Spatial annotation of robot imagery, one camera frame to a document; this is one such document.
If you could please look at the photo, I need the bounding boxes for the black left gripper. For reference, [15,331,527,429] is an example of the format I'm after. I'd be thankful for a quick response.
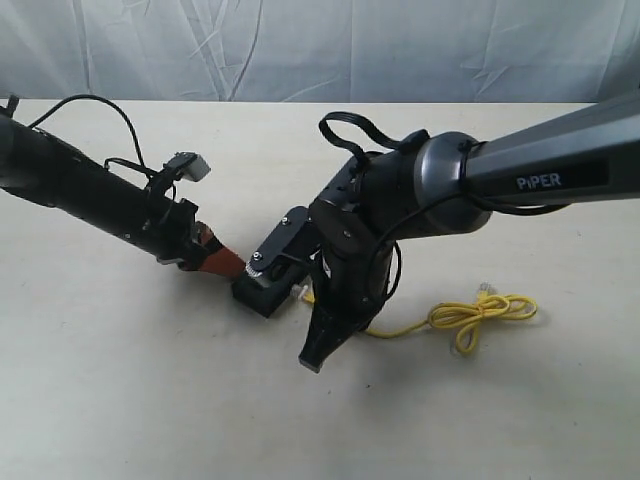
[124,199,246,280]

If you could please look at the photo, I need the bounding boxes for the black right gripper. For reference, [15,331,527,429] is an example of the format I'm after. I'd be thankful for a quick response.
[298,235,393,374]

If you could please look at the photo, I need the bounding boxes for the black network switch box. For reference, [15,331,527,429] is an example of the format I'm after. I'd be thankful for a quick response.
[231,265,305,318]

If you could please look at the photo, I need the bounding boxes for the yellow ethernet cable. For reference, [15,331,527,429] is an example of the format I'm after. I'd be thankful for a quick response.
[294,282,540,357]

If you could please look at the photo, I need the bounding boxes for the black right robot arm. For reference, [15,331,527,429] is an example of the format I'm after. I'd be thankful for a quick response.
[299,93,639,372]

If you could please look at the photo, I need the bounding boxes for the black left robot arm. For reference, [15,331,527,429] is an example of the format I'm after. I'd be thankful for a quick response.
[1,116,245,279]

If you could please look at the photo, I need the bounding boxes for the white wrinkled backdrop curtain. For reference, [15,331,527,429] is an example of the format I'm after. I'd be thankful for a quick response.
[1,1,639,103]

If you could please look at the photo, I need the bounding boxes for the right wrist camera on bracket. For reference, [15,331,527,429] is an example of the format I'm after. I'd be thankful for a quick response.
[245,206,308,289]

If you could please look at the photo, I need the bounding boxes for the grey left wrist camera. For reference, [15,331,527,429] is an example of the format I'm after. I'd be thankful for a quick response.
[165,152,211,183]

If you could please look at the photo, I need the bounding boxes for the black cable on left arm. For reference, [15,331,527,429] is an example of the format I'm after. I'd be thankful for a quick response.
[4,94,176,231]

